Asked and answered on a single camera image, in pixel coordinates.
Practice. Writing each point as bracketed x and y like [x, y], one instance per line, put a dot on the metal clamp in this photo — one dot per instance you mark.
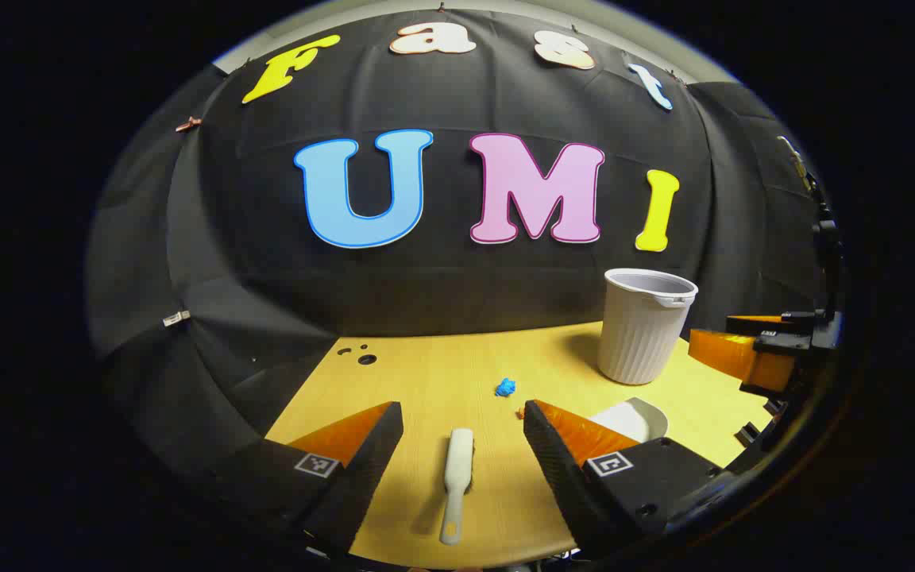
[795, 163]

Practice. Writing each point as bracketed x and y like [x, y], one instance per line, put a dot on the small white broom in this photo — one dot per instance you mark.
[457, 469]

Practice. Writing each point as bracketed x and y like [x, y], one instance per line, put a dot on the white dustpan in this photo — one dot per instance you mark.
[632, 419]

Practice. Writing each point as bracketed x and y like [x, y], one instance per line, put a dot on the black desk edge bracket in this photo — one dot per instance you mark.
[747, 434]

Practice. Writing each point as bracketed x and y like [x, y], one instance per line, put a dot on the silver cloth clip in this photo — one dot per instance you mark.
[175, 318]

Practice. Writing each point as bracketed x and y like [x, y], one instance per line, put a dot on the wooden desktop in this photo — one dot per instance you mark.
[442, 381]

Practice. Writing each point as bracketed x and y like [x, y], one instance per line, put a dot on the white ribbed garbage bin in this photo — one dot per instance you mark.
[640, 334]

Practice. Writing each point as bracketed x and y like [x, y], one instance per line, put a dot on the copper cloth clip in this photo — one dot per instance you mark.
[187, 123]

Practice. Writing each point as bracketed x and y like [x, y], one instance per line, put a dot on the blue paper ball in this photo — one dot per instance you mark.
[505, 388]

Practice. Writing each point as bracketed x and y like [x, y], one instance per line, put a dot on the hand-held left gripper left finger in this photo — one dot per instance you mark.
[370, 461]

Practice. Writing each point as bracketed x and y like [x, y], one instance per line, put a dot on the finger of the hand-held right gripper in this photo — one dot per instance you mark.
[751, 322]
[731, 353]

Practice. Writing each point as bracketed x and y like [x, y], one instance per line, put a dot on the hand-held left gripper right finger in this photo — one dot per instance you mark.
[557, 469]

